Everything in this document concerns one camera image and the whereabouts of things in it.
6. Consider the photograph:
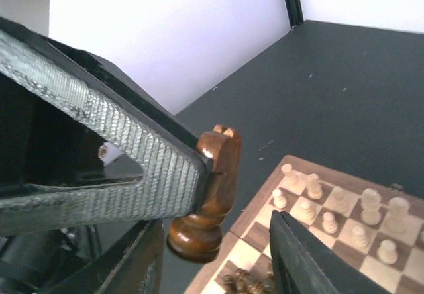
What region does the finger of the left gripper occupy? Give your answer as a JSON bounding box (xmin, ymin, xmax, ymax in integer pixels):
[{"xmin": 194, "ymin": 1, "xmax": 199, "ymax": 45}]
[{"xmin": 1, "ymin": 19, "xmax": 211, "ymax": 236}]

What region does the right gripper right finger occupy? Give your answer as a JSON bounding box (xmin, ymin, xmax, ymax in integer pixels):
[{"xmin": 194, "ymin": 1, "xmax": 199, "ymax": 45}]
[{"xmin": 270, "ymin": 211, "xmax": 388, "ymax": 294}]

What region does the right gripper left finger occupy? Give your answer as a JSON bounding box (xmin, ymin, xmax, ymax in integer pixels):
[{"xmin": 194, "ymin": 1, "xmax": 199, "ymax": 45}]
[{"xmin": 40, "ymin": 219, "xmax": 164, "ymax": 294}]

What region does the dark wooden knight piece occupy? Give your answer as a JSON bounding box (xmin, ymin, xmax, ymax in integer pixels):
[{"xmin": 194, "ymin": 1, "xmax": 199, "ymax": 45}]
[{"xmin": 167, "ymin": 124, "xmax": 242, "ymax": 264}]

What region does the pile of dark chess pieces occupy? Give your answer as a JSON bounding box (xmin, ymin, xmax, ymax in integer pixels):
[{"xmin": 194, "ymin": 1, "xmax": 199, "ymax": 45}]
[{"xmin": 221, "ymin": 263, "xmax": 276, "ymax": 294}]

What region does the wooden chess board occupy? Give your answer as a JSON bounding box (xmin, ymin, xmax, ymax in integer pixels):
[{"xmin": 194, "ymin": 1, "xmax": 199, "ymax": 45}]
[{"xmin": 185, "ymin": 155, "xmax": 423, "ymax": 293}]

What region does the row of white chess pieces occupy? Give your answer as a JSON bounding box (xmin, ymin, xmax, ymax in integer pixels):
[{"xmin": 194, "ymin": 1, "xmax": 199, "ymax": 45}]
[{"xmin": 273, "ymin": 163, "xmax": 423, "ymax": 282}]

